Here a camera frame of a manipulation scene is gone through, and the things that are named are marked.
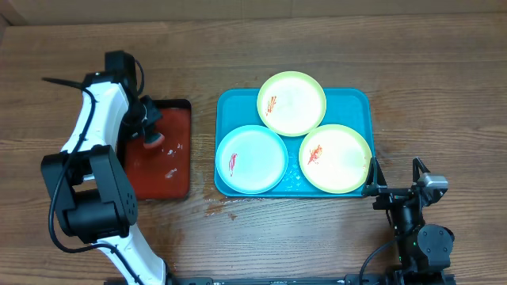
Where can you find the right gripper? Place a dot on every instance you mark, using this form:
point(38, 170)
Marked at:
point(377, 187)

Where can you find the dark sponge with red base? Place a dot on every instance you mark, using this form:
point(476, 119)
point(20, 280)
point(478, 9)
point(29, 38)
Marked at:
point(153, 139)

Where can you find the light blue plate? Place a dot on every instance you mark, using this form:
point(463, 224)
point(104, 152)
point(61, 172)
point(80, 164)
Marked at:
point(251, 159)

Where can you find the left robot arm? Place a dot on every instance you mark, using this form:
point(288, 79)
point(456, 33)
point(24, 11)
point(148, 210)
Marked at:
point(93, 204)

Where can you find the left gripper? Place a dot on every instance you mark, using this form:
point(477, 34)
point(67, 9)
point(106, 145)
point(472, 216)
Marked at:
point(156, 114)

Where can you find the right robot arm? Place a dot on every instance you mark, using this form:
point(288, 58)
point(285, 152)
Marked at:
point(423, 249)

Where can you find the teal plastic tray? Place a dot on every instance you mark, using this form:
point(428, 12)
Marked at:
point(345, 106)

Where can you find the black and red tray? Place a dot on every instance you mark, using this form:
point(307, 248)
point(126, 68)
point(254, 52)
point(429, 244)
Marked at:
point(163, 172)

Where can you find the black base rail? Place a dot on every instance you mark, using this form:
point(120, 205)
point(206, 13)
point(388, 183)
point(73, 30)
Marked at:
point(350, 279)

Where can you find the green plate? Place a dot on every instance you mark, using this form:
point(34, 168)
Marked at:
point(291, 103)
point(335, 158)

